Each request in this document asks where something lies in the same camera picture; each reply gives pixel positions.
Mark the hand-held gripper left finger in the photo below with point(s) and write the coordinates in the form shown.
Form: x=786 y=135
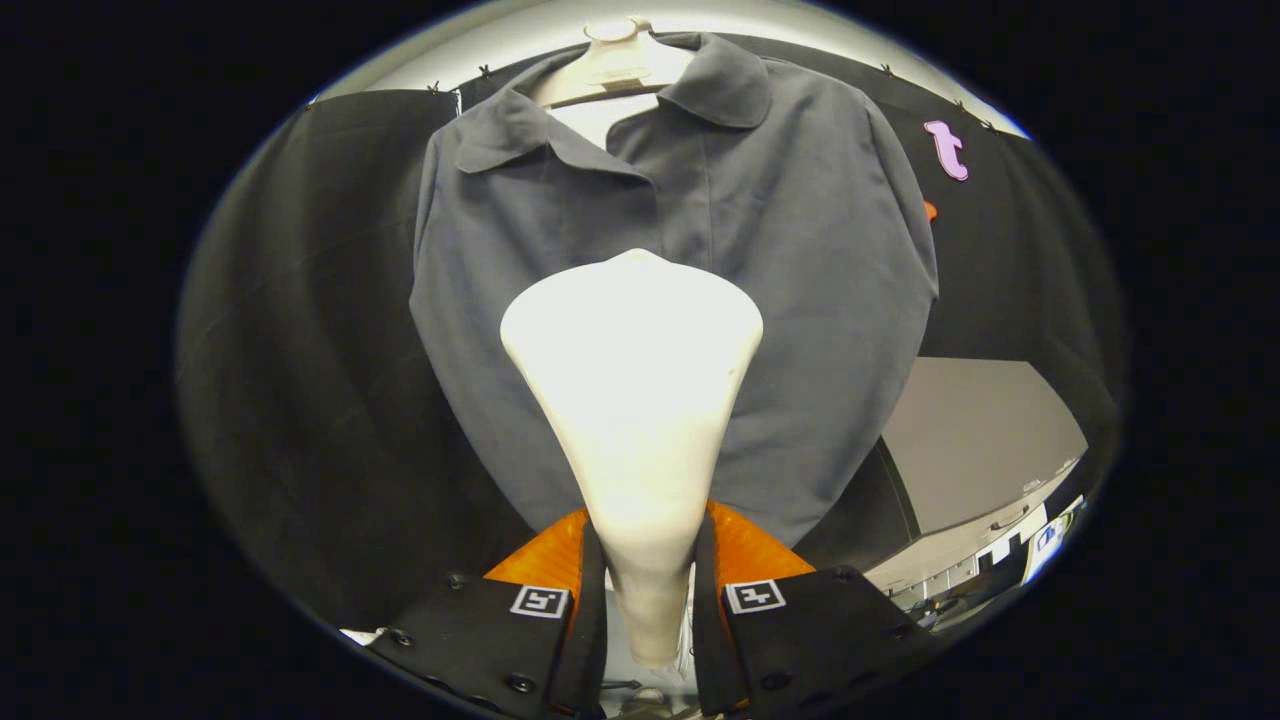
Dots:
x=590 y=650

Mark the beige cabinet with grey top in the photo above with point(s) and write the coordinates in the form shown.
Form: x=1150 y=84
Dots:
x=980 y=430

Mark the grey button shirt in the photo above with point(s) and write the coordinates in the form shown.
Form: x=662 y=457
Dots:
x=800 y=300

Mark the white garment steamer head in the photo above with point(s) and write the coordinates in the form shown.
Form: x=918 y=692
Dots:
x=630 y=400

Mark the white crumpled plastic bag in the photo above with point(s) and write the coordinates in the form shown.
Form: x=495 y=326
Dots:
x=362 y=636

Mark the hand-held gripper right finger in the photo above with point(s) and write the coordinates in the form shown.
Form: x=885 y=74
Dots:
x=712 y=650

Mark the cream plastic clothes hanger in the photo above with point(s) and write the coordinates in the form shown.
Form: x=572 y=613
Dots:
x=615 y=65

